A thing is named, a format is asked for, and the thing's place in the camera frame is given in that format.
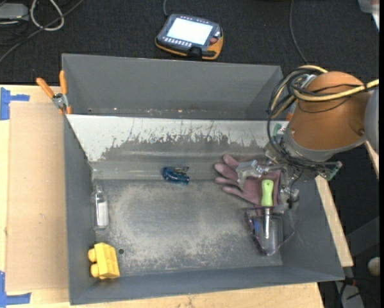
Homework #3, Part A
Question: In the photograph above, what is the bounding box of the pink rubber glove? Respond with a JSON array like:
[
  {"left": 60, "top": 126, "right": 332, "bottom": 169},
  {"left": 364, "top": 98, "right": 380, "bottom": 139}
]
[{"left": 213, "top": 154, "right": 283, "bottom": 209}]

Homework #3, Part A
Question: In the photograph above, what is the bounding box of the clear plastic bottle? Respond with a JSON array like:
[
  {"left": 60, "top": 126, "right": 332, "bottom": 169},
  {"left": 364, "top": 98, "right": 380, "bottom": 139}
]
[{"left": 90, "top": 183, "right": 110, "bottom": 231}]

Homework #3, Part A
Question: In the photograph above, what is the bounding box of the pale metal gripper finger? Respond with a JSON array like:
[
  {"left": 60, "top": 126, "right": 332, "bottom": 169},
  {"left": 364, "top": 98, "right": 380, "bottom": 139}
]
[
  {"left": 235, "top": 160, "right": 271, "bottom": 185},
  {"left": 280, "top": 172, "right": 301, "bottom": 210}
]

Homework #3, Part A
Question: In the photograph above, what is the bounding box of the yellow toy block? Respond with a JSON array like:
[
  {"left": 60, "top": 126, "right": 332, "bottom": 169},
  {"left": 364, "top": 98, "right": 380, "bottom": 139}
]
[{"left": 87, "top": 242, "right": 121, "bottom": 280}]

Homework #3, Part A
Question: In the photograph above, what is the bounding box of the green-handled screwdriver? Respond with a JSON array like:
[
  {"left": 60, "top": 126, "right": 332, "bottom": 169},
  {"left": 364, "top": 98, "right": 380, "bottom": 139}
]
[{"left": 260, "top": 178, "right": 275, "bottom": 241}]

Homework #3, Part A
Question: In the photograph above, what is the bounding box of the grey metal bin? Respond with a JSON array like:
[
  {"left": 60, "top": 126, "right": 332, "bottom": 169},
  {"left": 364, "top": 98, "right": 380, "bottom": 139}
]
[{"left": 60, "top": 53, "right": 346, "bottom": 306}]

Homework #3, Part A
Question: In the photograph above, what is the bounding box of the brown cardboard board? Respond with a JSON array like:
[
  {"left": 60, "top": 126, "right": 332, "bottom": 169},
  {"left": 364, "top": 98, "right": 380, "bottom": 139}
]
[{"left": 4, "top": 102, "right": 71, "bottom": 293}]

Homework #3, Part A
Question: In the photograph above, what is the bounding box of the blue crumpled packet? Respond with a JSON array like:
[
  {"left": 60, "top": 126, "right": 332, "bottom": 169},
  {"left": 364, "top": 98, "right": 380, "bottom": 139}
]
[{"left": 162, "top": 166, "right": 190, "bottom": 185}]

